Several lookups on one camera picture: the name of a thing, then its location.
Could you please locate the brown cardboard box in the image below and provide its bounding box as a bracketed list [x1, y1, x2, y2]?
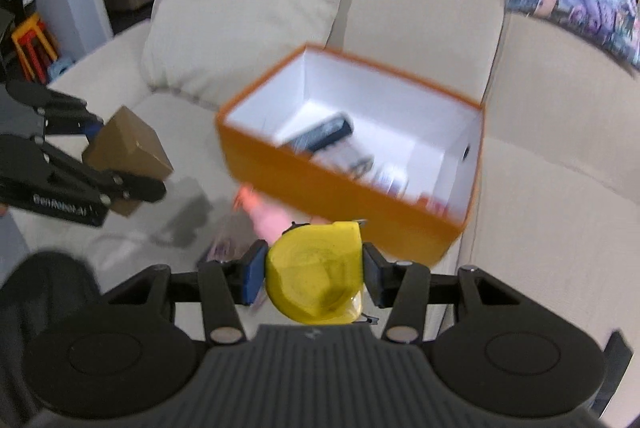
[81, 106, 175, 217]

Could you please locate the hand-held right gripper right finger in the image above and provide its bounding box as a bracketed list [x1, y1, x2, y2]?
[362, 243, 532, 344]

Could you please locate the beige pillow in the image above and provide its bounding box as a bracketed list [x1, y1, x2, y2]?
[141, 0, 363, 111]

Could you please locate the orange cardboard box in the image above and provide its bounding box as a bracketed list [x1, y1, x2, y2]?
[215, 42, 486, 266]

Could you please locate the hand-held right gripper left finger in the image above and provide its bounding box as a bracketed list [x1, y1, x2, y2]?
[102, 239, 270, 345]

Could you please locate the pink bottle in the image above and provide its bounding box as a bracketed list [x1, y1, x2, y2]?
[235, 185, 297, 243]

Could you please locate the beige sofa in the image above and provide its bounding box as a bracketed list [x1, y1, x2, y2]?
[10, 0, 640, 409]

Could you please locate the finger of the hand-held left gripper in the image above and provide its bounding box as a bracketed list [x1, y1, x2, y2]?
[7, 80, 107, 139]
[34, 139, 167, 205]

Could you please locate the yellow tape measure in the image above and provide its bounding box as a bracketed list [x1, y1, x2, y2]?
[264, 219, 378, 326]

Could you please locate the red and yellow stool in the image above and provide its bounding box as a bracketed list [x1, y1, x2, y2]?
[11, 12, 60, 83]

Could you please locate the white tube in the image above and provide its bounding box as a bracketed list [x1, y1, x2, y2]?
[315, 143, 376, 181]

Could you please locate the dark blue bottle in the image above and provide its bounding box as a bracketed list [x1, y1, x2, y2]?
[277, 112, 356, 155]

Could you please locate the dark cloth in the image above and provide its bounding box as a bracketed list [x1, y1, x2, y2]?
[0, 249, 103, 359]

